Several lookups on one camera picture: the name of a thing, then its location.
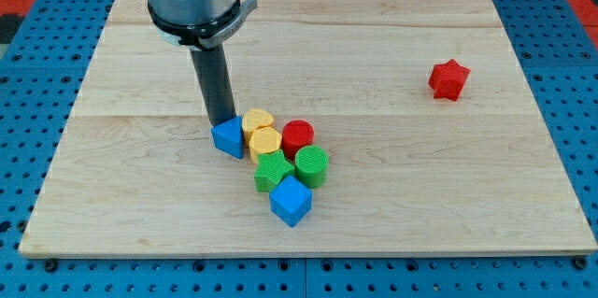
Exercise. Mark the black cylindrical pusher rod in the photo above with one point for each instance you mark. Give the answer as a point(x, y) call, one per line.
point(213, 78)

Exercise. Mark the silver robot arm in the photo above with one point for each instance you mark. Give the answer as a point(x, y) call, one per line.
point(199, 24)

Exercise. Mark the yellow heart block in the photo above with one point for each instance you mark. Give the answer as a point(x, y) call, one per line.
point(254, 119)

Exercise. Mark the green cylinder block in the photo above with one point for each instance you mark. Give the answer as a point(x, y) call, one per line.
point(311, 164)

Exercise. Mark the red star block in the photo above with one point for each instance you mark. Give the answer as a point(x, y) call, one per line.
point(447, 80)

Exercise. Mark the blue cube block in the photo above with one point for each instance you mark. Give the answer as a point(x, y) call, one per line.
point(290, 200)

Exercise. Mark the blue triangular prism block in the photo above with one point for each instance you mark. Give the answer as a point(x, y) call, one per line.
point(228, 137)

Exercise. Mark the light wooden board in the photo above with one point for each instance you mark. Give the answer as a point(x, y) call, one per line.
point(136, 174)

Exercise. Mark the green star block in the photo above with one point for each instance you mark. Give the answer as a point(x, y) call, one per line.
point(272, 168)

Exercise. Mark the yellow hexagon block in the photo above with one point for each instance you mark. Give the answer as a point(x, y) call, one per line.
point(264, 140)

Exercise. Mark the red cylinder block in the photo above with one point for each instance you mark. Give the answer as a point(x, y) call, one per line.
point(296, 134)

